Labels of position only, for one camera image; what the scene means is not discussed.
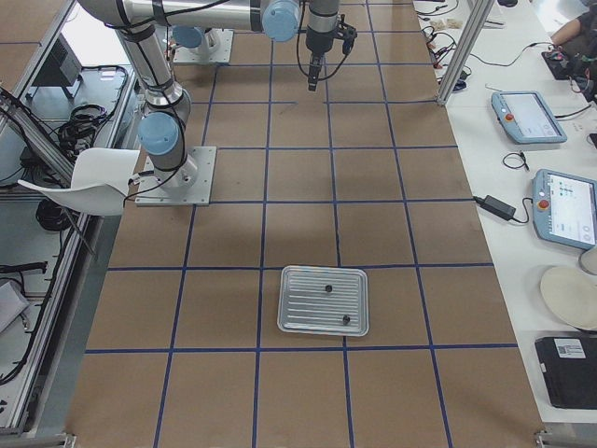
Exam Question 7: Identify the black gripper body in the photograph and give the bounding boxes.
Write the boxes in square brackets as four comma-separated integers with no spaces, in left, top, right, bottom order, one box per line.
[306,12,337,57]

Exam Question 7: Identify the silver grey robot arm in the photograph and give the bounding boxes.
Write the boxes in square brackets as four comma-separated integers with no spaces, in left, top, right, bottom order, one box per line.
[80,1,357,190]

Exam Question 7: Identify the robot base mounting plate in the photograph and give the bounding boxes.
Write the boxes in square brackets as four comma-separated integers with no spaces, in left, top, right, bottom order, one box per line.
[134,147,216,206]

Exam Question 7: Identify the ribbed metal tray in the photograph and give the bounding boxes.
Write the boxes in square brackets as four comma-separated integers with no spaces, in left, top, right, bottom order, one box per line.
[277,265,369,337]

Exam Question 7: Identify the upper blue teach pendant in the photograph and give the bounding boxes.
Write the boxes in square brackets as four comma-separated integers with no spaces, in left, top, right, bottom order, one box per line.
[491,91,567,145]

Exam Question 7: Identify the blue teach pendant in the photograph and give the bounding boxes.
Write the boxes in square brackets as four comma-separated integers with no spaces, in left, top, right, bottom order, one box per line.
[532,169,596,250]
[491,91,567,145]

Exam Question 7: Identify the black power adapter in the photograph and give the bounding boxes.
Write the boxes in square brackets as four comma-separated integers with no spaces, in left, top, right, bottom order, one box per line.
[473,195,516,221]

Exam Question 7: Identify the white plastic chair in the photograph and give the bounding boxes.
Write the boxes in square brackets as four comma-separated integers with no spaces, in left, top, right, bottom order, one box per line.
[18,147,140,217]

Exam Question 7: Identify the lower blue teach pendant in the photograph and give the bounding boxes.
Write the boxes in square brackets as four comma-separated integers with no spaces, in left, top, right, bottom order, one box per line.
[532,169,596,250]

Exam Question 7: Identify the grey bowl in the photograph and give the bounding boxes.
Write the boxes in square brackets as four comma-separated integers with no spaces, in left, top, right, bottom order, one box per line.
[578,245,597,275]

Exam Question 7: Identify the beige round plate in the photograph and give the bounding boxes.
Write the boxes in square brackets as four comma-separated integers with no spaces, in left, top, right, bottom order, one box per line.
[540,266,596,331]

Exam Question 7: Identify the black laptop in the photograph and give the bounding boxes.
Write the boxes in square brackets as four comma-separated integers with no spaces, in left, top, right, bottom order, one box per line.
[535,337,596,410]

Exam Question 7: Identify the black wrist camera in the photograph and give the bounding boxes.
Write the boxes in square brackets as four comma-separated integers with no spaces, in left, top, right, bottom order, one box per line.
[336,14,358,56]

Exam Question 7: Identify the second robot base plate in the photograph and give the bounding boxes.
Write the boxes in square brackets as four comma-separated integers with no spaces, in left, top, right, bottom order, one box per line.
[171,28,233,65]

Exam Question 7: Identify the aluminium frame post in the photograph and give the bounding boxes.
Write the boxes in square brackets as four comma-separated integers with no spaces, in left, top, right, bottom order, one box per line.
[437,0,493,105]

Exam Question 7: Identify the small black usb cable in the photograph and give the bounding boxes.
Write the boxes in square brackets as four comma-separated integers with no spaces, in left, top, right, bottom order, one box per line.
[502,150,530,173]

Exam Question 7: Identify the grey box under frame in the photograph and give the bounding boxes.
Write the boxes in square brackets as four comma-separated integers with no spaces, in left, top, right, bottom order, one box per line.
[32,34,82,88]

